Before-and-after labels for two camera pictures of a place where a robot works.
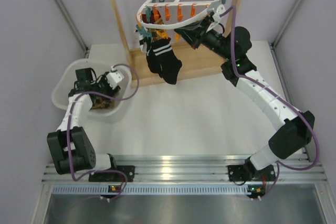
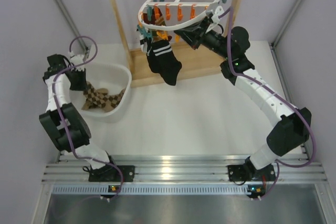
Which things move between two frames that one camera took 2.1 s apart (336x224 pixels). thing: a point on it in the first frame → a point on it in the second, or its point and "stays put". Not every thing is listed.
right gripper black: x=196 y=34 stays put
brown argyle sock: x=100 y=102 stays put
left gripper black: x=110 y=92 → x=83 y=85
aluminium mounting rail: x=193 y=174 stays put
